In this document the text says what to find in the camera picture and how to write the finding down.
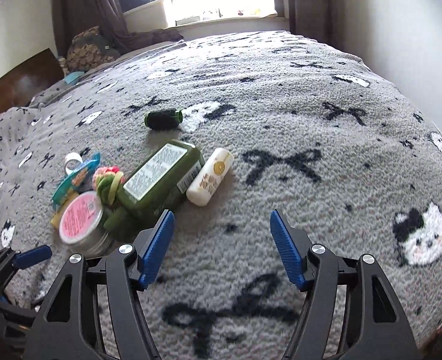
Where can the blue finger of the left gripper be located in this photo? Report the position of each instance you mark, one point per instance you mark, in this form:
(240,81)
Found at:
(31,257)

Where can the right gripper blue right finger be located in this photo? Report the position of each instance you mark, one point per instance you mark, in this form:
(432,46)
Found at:
(289,255)

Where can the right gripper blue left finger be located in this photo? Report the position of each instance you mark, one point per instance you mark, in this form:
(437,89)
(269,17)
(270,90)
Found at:
(153,251)

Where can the large green bottle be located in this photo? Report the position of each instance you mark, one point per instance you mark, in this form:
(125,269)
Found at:
(160,183)

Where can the round pink tin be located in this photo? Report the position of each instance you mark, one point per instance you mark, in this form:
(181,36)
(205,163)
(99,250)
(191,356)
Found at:
(81,226)

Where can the white tube bottle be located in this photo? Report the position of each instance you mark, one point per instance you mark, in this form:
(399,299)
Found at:
(210,177)

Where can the colourful hair scrunchies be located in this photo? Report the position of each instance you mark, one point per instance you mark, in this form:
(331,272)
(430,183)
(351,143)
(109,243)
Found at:
(106,181)

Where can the blue tissue packet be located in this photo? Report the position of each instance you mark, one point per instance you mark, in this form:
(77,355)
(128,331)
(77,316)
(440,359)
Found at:
(72,182)

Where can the black thread spool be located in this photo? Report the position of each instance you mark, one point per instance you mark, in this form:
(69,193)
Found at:
(163,120)

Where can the grey cat pattern blanket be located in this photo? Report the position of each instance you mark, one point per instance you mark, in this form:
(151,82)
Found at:
(352,165)

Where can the dark wooden headboard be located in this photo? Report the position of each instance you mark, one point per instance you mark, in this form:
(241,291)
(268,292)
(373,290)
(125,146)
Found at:
(23,82)

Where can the teal item on bed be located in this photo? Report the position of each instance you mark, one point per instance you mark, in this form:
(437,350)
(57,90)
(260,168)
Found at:
(73,77)

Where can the brown patterned pillow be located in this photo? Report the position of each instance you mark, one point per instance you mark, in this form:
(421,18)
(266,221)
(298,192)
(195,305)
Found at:
(89,50)

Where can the right brown curtain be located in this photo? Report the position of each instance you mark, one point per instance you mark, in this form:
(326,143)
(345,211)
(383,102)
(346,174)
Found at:
(309,18)

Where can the brown curtain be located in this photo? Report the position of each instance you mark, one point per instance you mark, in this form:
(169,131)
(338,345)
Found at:
(71,17)
(309,18)

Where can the left brown curtain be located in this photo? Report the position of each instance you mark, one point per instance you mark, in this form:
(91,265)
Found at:
(71,17)

